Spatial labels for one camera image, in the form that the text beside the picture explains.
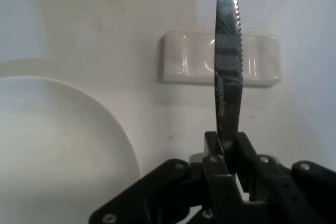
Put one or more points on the serrated steel table knife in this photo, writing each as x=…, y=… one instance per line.
x=228, y=77

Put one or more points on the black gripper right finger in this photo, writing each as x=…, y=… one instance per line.
x=288, y=195

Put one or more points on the white ceramic cutlery rest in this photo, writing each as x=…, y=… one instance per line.
x=183, y=58

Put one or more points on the white round ceramic dish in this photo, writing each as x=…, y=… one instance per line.
x=57, y=150

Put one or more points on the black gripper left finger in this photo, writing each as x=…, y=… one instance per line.
x=168, y=192

